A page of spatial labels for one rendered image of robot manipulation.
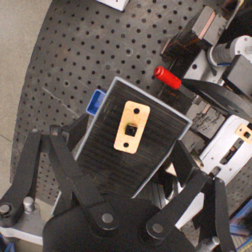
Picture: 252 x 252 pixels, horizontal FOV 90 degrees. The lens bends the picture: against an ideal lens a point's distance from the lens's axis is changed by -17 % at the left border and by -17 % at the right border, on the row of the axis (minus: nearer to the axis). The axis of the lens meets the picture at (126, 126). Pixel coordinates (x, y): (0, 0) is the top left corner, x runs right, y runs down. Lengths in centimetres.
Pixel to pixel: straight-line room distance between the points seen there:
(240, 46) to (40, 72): 79
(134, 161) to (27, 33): 168
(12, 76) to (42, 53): 111
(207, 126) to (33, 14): 174
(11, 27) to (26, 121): 125
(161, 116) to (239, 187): 101
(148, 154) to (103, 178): 10
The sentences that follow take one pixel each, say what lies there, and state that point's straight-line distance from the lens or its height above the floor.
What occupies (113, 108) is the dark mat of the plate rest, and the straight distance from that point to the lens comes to 23.
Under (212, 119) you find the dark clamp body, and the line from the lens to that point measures 37.
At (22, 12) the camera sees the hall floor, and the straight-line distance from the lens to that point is 191.
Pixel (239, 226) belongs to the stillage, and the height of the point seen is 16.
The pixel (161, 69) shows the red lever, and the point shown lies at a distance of 23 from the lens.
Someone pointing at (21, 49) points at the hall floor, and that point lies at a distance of 182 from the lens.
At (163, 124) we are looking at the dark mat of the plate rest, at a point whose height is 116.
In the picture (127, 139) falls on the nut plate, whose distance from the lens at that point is 25.
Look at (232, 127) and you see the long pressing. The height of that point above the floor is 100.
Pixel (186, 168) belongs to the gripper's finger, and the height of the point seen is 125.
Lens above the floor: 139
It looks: 70 degrees down
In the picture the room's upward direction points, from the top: 170 degrees counter-clockwise
